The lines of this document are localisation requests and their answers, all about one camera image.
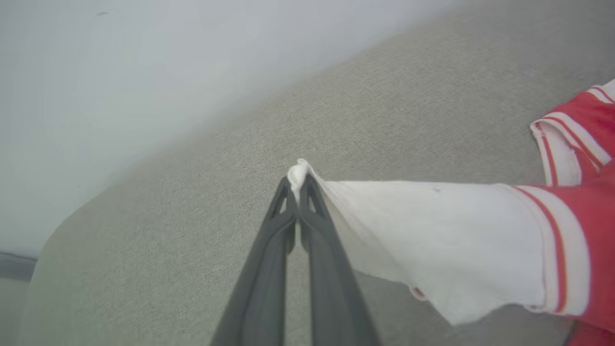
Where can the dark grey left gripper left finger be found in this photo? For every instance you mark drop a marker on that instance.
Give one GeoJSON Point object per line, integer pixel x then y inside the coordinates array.
{"type": "Point", "coordinates": [259, 298]}

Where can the red and white basketball jersey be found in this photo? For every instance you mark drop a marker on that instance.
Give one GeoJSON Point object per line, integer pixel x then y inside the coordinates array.
{"type": "Point", "coordinates": [456, 230]}

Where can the grey fabric sofa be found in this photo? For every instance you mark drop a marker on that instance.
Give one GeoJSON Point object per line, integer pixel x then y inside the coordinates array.
{"type": "Point", "coordinates": [336, 120]}

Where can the dark grey skirting board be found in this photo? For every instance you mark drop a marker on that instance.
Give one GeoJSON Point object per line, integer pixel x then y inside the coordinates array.
{"type": "Point", "coordinates": [14, 266]}

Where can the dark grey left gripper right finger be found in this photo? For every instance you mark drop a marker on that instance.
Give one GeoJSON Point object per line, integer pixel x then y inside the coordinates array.
{"type": "Point", "coordinates": [336, 298]}

